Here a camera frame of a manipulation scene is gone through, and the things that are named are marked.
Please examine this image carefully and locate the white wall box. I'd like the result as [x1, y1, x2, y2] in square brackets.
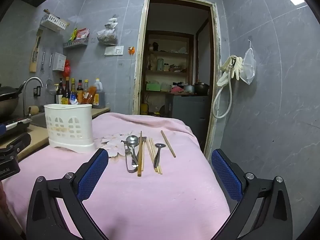
[52, 52, 67, 71]

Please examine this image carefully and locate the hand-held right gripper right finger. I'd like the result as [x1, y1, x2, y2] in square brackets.
[211, 149, 293, 240]

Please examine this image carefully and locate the kitchen counter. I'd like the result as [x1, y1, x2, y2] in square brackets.
[0, 107, 110, 160]

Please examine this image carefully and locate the red snack packet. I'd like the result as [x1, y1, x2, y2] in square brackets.
[76, 28, 90, 40]

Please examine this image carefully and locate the worn door frame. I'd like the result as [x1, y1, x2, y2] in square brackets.
[132, 0, 222, 160]

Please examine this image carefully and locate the white wall switch socket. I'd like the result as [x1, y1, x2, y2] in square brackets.
[104, 45, 124, 56]

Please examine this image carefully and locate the yellow cap sauce bottle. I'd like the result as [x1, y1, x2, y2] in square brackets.
[70, 78, 78, 105]

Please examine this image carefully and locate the white plastic utensil holder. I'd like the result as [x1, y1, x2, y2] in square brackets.
[44, 103, 96, 154]

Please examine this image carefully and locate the black stove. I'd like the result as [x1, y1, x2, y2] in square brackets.
[0, 115, 33, 137]

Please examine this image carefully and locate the grey wall rack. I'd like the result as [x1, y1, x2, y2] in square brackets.
[63, 39, 89, 48]

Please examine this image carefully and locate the metal peeler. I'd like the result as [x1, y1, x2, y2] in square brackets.
[123, 141, 138, 173]

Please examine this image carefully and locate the wooden shelf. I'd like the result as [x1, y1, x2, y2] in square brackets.
[141, 30, 195, 117]

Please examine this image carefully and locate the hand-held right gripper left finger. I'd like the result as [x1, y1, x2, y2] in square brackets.
[26, 148, 109, 240]

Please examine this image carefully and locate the wooden knife holder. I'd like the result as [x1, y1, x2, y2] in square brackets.
[29, 29, 43, 73]

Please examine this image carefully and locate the pink floral blanket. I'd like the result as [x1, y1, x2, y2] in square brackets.
[2, 112, 230, 240]

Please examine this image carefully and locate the metal faucet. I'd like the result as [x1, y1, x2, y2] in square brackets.
[22, 77, 44, 118]

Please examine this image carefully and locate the red cap sauce bottle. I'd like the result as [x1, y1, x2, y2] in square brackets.
[76, 79, 84, 104]

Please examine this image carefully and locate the black wok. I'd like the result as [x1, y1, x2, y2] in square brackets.
[0, 81, 27, 117]

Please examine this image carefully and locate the white mesh bag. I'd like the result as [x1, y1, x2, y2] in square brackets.
[239, 40, 257, 85]

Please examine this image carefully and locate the black pot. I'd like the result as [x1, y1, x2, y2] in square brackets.
[194, 82, 210, 96]

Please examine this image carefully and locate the white wall basket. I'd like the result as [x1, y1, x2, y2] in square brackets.
[40, 14, 70, 32]

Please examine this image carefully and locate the orange seasoning packet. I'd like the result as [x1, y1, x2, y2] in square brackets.
[84, 86, 97, 105]

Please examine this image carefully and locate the large cooking oil jug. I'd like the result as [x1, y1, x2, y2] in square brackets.
[92, 78, 106, 109]

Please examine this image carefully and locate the dark soy sauce bottle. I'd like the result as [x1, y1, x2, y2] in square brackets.
[64, 77, 71, 105]

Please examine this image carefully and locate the metal mesh strainer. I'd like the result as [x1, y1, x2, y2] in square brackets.
[46, 52, 56, 90]

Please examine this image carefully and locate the dark grey cabinet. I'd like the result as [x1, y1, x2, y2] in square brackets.
[164, 92, 209, 133]

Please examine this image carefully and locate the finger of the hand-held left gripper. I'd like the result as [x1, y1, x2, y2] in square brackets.
[0, 132, 32, 155]

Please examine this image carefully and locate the clear hanging plastic bag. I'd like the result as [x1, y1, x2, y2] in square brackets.
[97, 17, 118, 46]

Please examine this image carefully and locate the metal spoon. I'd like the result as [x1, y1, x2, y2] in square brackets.
[126, 135, 139, 167]

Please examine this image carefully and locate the dark glass bottle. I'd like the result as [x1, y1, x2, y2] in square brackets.
[55, 78, 64, 105]

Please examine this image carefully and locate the steel sink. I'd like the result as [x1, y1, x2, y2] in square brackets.
[30, 112, 48, 128]

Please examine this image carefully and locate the white hose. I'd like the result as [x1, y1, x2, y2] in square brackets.
[212, 57, 237, 119]

